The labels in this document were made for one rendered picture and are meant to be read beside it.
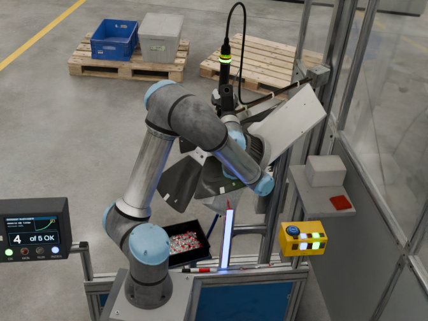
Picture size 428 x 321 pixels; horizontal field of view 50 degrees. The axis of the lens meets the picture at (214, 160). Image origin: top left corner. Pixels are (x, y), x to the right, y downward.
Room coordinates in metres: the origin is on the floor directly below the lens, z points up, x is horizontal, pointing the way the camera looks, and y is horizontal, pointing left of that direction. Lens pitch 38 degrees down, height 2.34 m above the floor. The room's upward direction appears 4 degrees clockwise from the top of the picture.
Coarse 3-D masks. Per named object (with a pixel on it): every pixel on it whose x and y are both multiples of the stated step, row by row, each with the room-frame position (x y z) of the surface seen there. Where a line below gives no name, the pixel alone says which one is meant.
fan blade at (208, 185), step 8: (208, 160) 1.47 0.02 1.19; (216, 160) 1.46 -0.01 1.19; (208, 168) 1.42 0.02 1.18; (216, 168) 1.41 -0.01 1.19; (200, 176) 1.38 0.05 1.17; (208, 176) 1.37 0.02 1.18; (216, 176) 1.37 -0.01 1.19; (224, 176) 1.36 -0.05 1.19; (200, 184) 1.34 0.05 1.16; (208, 184) 1.33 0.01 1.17; (216, 184) 1.33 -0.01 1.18; (224, 184) 1.32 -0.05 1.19; (240, 184) 1.31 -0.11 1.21; (200, 192) 1.30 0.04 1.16; (208, 192) 1.29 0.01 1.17; (216, 192) 1.28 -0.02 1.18
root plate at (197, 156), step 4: (196, 148) 1.61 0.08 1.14; (200, 148) 1.61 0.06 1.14; (200, 152) 1.60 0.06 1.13; (204, 152) 1.59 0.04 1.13; (192, 156) 1.59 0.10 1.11; (196, 156) 1.59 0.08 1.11; (200, 156) 1.59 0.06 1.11; (204, 156) 1.58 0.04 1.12; (196, 160) 1.57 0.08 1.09; (200, 160) 1.57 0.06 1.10; (204, 160) 1.57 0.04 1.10
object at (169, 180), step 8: (184, 160) 1.58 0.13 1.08; (192, 160) 1.57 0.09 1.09; (176, 168) 1.57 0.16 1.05; (184, 168) 1.56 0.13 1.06; (192, 168) 1.55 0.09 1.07; (200, 168) 1.55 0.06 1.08; (160, 176) 1.57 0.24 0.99; (168, 176) 1.56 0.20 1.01; (176, 176) 1.54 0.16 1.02; (184, 176) 1.53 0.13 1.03; (192, 176) 1.53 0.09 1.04; (160, 184) 1.55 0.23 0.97; (168, 184) 1.53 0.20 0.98; (176, 184) 1.52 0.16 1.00; (184, 184) 1.51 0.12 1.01; (192, 184) 1.51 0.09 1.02; (160, 192) 1.52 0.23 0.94; (168, 192) 1.50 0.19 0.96; (176, 192) 1.49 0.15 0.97; (184, 192) 1.48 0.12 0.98; (192, 192) 1.48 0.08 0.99; (168, 200) 1.48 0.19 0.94; (184, 200) 1.46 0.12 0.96; (176, 208) 1.44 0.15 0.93; (184, 208) 1.43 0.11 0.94
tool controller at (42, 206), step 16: (0, 208) 1.06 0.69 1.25; (16, 208) 1.06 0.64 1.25; (32, 208) 1.06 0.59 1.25; (48, 208) 1.07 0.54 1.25; (64, 208) 1.09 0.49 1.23; (0, 224) 1.01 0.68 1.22; (16, 224) 1.02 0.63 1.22; (32, 224) 1.02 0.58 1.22; (48, 224) 1.03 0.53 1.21; (64, 224) 1.05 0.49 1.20; (0, 240) 0.99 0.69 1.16; (32, 240) 1.01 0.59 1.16; (48, 240) 1.01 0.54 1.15; (64, 240) 1.02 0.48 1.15; (0, 256) 0.98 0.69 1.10; (16, 256) 0.98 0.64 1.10; (32, 256) 0.99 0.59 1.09; (48, 256) 1.00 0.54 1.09; (64, 256) 1.01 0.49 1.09
